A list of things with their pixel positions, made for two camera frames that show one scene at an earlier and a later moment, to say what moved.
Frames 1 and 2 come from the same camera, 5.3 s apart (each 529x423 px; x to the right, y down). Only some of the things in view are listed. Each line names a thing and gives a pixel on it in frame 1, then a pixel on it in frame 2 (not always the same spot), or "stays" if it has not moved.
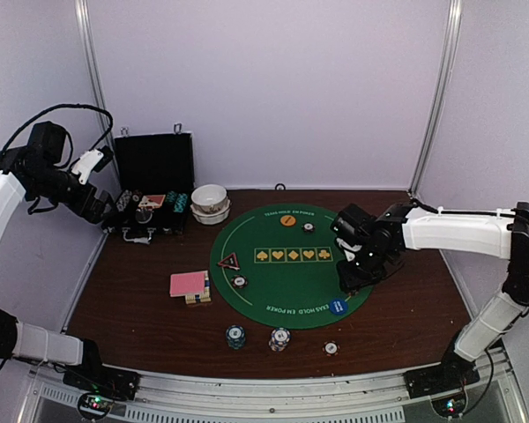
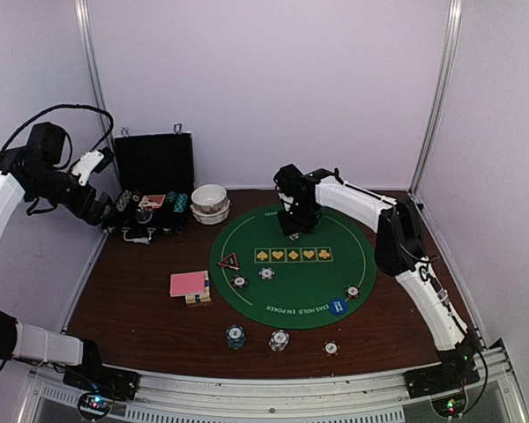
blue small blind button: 338,307 stays
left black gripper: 92,214 stays
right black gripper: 350,283 → 292,227
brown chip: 239,281 stays
